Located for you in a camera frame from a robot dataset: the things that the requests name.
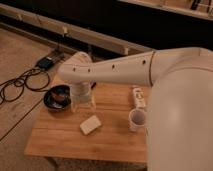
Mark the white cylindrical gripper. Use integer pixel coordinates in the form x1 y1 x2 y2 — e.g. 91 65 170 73
71 83 96 112

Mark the white sponge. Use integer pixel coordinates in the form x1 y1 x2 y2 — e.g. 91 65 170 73
80 115 101 135

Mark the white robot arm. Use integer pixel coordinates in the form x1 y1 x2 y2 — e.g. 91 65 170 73
58 47 213 171

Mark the dark ceramic bowl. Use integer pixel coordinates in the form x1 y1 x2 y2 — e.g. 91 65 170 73
43 85 71 111

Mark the wooden table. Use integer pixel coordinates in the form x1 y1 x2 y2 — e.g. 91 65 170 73
25 83 147 163

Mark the white mug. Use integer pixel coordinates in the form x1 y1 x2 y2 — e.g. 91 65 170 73
129 108 146 132

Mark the black power adapter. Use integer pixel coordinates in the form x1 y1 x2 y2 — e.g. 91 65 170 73
36 57 54 70

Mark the white bottle lying down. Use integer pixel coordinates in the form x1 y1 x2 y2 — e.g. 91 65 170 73
132 87 146 108

